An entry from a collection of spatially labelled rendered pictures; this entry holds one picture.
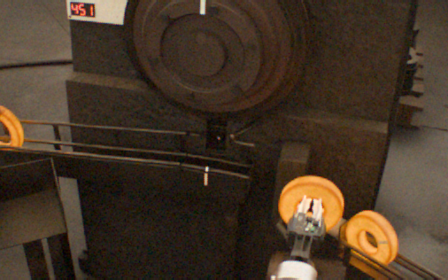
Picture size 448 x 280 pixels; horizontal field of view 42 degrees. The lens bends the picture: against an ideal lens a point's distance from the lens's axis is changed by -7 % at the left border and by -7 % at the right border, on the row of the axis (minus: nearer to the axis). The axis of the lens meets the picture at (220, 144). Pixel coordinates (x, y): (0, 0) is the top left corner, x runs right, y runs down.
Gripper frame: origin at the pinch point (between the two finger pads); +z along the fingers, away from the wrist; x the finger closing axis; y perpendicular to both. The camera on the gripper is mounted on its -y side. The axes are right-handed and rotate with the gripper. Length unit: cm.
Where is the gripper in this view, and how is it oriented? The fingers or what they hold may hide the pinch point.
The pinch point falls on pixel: (312, 199)
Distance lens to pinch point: 147.9
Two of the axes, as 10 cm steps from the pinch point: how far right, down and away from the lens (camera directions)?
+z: 2.5, -7.6, 6.0
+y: -0.2, -6.2, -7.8
